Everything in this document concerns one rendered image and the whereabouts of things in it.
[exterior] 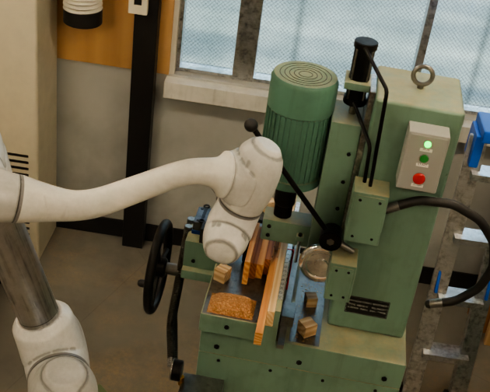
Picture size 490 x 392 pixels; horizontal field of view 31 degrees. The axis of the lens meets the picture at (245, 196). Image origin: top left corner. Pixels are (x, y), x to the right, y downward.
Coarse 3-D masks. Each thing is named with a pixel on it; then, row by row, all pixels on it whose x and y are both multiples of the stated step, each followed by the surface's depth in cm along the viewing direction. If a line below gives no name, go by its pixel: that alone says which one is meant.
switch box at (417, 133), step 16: (416, 128) 212; (432, 128) 213; (448, 128) 214; (416, 144) 212; (432, 144) 211; (448, 144) 211; (400, 160) 219; (416, 160) 214; (432, 160) 213; (400, 176) 217; (432, 176) 215; (432, 192) 218
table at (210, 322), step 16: (240, 256) 258; (192, 272) 254; (208, 272) 254; (240, 272) 251; (208, 288) 244; (224, 288) 244; (240, 288) 245; (256, 288) 246; (256, 304) 240; (208, 320) 235; (224, 320) 234; (240, 320) 234; (256, 320) 234; (240, 336) 236; (272, 336) 235
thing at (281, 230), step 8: (272, 208) 250; (264, 216) 246; (272, 216) 247; (296, 216) 248; (304, 216) 249; (312, 216) 249; (264, 224) 246; (272, 224) 246; (280, 224) 245; (288, 224) 245; (296, 224) 245; (304, 224) 245; (264, 232) 248; (272, 232) 247; (280, 232) 247; (288, 232) 246; (296, 232) 246; (304, 232) 246; (272, 240) 249; (280, 240) 248; (288, 240) 248; (304, 240) 247
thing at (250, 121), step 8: (248, 120) 218; (248, 128) 218; (256, 128) 218; (256, 136) 220; (288, 176) 224; (296, 184) 226; (296, 192) 226; (304, 200) 227; (312, 208) 228; (320, 224) 230; (328, 224) 233; (336, 224) 233; (320, 232) 232; (328, 232) 229; (336, 232) 230; (320, 240) 231; (328, 240) 230; (336, 240) 230; (328, 248) 232; (336, 248) 231; (344, 248) 233; (352, 248) 233
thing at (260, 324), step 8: (272, 264) 249; (272, 272) 246; (272, 280) 243; (264, 288) 240; (264, 296) 237; (264, 304) 234; (264, 312) 231; (264, 320) 228; (256, 328) 225; (256, 336) 225; (256, 344) 226
